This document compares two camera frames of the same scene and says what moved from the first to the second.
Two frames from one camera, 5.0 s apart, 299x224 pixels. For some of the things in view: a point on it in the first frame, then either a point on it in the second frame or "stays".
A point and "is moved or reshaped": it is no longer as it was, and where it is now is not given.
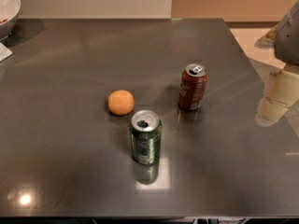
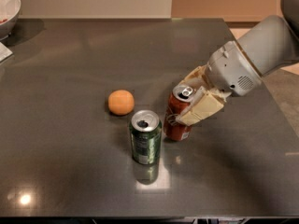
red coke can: (192, 86) is moved or reshaped
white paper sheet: (5, 52) stays
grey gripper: (289, 36) -> (232, 68)
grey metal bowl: (9, 12) stays
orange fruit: (121, 102) stays
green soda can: (146, 128) stays
